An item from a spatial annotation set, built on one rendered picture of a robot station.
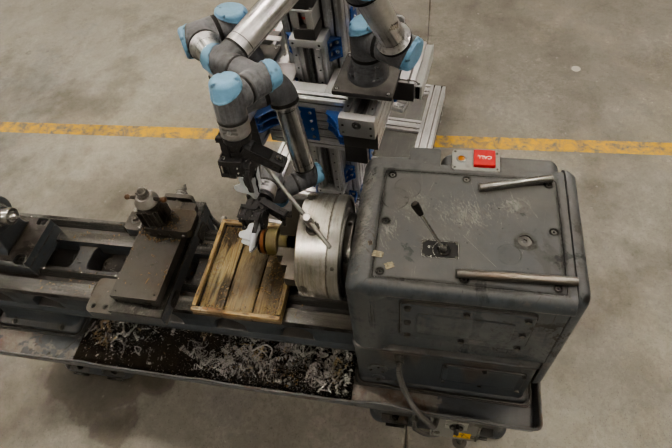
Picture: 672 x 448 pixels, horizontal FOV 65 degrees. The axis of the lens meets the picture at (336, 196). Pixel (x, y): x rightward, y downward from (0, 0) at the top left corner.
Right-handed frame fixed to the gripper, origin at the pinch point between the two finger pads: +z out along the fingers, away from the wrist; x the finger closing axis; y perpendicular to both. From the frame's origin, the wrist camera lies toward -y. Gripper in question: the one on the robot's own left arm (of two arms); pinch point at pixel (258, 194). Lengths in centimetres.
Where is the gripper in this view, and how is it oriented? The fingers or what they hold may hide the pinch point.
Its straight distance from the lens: 143.5
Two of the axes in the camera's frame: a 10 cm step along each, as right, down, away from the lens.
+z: 0.7, 7.4, 6.7
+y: -9.8, -0.7, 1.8
